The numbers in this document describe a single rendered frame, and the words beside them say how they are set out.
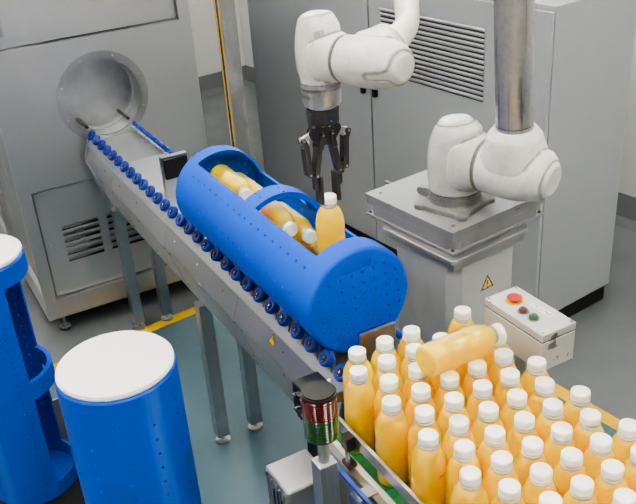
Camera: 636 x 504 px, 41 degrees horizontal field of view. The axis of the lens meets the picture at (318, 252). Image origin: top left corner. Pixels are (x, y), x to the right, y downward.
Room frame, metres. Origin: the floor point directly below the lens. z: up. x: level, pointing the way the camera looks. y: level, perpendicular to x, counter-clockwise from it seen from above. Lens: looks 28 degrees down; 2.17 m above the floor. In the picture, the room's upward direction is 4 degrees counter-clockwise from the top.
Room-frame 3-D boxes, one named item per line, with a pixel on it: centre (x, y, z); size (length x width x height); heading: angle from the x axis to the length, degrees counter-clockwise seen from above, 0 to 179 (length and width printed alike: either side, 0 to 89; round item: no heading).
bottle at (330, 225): (1.88, -0.03, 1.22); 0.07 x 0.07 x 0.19
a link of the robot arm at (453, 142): (2.32, -0.43, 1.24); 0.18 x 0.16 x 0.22; 46
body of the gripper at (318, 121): (1.89, -0.04, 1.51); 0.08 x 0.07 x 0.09; 118
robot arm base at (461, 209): (2.34, -0.41, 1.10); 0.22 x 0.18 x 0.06; 46
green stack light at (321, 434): (1.22, 0.02, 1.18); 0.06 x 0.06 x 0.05
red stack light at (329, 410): (1.22, 0.02, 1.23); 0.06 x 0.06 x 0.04
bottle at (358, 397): (1.49, -0.07, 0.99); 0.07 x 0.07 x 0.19
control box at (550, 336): (1.68, -0.48, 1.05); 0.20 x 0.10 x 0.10; 28
